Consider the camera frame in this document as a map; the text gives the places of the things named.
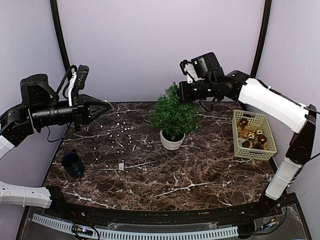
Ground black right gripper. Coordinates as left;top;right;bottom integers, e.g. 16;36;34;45
177;78;216;102

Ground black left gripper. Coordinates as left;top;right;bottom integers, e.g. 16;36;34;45
30;92;112;131

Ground small green christmas tree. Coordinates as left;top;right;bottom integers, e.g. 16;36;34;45
149;82;199;151

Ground fairy light string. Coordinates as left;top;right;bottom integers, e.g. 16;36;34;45
93;99;133;174

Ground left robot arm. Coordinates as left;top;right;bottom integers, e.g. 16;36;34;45
0;70;112;218

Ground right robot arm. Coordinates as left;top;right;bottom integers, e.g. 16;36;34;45
178;67;317;217

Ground dark blue cup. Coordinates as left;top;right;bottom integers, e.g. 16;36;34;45
61;148;85;178

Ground gold tinsel garland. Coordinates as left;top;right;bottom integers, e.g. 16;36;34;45
237;123;268;151

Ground gold bauble ornament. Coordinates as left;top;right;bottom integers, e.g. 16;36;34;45
246;132;256;141

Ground beige perforated plastic basket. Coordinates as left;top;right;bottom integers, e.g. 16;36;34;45
232;110;277;161

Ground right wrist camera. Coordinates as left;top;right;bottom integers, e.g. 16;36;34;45
191;52;225;81

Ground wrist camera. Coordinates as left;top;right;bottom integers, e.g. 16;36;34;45
191;52;225;81
74;65;90;90

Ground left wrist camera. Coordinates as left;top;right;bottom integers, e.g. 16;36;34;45
74;65;90;90

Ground left black frame post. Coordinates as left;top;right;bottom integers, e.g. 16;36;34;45
49;0;71;71

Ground black frame post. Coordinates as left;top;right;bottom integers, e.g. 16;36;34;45
49;0;71;71
250;0;272;78

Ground right black frame post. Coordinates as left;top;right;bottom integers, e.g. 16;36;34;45
250;0;272;78

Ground grey slotted cable duct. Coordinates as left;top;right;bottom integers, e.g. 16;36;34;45
31;213;239;240

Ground black front table rail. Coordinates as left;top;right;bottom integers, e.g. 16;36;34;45
45;186;286;226

